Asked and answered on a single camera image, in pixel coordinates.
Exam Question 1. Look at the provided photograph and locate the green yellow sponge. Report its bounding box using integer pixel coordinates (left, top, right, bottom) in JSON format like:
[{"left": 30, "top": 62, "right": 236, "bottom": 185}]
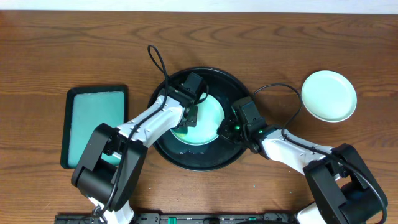
[{"left": 174, "top": 126, "right": 188, "bottom": 135}]

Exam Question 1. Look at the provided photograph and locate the mint green plate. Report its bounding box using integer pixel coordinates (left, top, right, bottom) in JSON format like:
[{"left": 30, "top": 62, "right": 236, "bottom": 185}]
[
  {"left": 171, "top": 95, "right": 225, "bottom": 146},
  {"left": 301, "top": 70, "right": 358, "bottom": 123}
]

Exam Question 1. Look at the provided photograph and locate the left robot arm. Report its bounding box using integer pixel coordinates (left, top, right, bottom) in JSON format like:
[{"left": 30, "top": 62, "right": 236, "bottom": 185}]
[{"left": 72, "top": 87, "right": 203, "bottom": 223}]

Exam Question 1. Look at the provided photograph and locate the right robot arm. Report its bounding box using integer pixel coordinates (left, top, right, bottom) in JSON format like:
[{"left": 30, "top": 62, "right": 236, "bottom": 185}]
[{"left": 217, "top": 115, "right": 388, "bottom": 224}]

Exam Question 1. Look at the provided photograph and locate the black round tray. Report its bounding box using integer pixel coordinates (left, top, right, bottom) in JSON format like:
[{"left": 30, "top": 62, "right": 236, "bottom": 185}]
[{"left": 153, "top": 67, "right": 249, "bottom": 171}]

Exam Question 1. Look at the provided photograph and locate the black rectangular water tray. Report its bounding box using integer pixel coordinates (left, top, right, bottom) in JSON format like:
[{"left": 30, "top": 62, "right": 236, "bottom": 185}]
[{"left": 60, "top": 85, "right": 128, "bottom": 169}]

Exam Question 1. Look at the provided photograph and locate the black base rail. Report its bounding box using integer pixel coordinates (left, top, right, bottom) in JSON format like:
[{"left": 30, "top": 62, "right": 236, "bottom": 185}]
[{"left": 54, "top": 213, "right": 299, "bottom": 224}]

